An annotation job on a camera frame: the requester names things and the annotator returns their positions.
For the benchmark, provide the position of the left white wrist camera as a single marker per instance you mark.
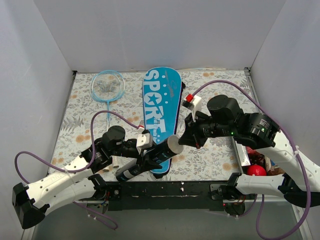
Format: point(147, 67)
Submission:
point(144, 139)

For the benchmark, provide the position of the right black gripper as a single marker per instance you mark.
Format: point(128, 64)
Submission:
point(192, 131)

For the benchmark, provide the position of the metal tray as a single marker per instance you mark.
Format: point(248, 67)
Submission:
point(247, 157)

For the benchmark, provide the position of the red ball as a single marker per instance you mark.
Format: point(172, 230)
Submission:
point(256, 170)

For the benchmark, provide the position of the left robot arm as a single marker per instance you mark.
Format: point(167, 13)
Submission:
point(79, 179)

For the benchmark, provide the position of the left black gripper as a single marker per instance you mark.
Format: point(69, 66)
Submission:
point(143, 156)

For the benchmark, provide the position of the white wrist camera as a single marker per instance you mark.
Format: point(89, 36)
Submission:
point(144, 139)
point(194, 104)

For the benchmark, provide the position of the clear plastic tube lid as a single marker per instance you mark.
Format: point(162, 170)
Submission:
point(173, 144)

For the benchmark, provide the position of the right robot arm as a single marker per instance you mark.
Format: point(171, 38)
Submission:
point(258, 132)

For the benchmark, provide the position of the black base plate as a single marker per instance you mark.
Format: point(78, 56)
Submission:
point(170, 195)

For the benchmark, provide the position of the floral table cloth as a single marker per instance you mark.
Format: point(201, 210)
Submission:
point(85, 118)

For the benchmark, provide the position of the black shuttlecock tube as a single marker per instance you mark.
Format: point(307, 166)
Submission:
point(151, 159)

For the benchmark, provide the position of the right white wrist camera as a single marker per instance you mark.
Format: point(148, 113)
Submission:
point(194, 104)

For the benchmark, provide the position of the blue sport racket cover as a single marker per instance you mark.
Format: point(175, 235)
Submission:
point(162, 89)

